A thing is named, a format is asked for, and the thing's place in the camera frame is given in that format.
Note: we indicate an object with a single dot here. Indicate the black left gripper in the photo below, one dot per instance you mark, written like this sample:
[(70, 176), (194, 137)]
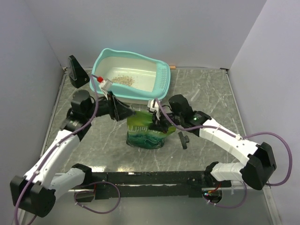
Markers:
[(117, 109)]

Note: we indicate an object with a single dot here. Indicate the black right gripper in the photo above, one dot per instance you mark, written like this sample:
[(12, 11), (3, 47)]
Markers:
[(158, 124)]

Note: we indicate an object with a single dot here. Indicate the black bag clip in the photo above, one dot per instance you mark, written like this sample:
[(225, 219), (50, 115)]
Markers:
[(184, 140)]

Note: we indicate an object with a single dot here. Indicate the green litter bag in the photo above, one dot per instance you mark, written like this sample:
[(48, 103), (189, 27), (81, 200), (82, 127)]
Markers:
[(139, 133)]

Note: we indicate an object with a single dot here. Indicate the clear plastic scoop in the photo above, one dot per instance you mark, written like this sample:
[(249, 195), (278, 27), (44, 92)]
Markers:
[(195, 95)]

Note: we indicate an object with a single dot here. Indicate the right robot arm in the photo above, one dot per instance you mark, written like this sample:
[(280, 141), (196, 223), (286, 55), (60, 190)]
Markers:
[(256, 162)]

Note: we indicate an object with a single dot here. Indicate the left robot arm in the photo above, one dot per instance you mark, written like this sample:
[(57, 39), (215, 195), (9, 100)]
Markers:
[(37, 191)]

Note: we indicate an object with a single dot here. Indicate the pile of beige litter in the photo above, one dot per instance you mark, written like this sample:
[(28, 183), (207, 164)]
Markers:
[(124, 80)]

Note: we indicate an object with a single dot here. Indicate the teal and white litter box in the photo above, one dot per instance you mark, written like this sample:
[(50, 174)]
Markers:
[(136, 78)]

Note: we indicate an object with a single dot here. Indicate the black triangular stand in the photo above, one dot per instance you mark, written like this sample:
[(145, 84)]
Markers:
[(77, 75)]

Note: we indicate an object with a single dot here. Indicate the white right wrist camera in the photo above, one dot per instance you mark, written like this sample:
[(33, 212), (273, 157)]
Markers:
[(153, 107)]

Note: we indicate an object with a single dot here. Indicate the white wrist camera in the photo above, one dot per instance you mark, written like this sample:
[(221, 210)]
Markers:
[(104, 85), (153, 107)]

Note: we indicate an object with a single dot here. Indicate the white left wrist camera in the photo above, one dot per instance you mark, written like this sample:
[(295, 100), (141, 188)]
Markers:
[(104, 85)]

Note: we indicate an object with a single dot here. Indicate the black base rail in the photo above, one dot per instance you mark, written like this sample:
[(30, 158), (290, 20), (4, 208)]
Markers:
[(152, 184)]

